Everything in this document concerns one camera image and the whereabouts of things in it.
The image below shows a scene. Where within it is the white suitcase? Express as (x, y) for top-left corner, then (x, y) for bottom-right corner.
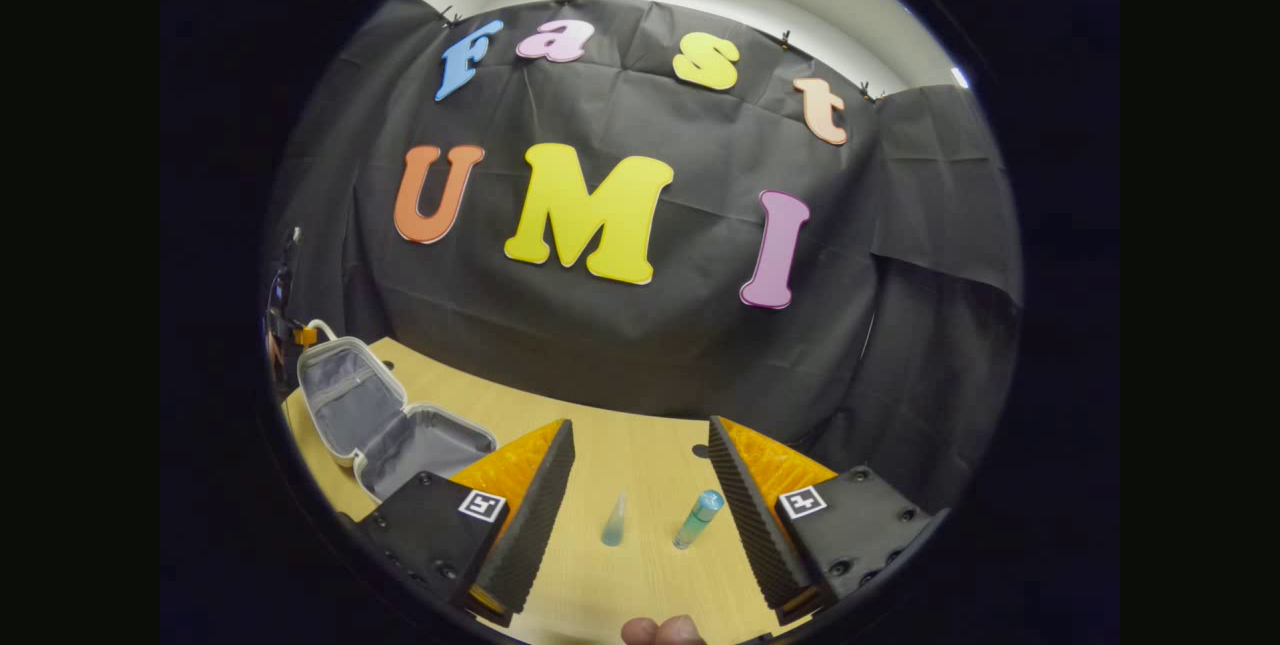
(296, 319), (499, 504)

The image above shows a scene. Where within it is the blue-capped skin care bottle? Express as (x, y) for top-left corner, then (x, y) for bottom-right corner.
(673, 489), (725, 551)

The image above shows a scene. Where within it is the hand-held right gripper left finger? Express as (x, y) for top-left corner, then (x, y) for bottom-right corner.
(358, 417), (577, 628)

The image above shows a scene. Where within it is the black backdrop cloth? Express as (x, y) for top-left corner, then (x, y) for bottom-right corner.
(265, 0), (1023, 516)

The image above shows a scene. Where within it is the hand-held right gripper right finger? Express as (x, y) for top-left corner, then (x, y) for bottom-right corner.
(707, 415), (946, 626)

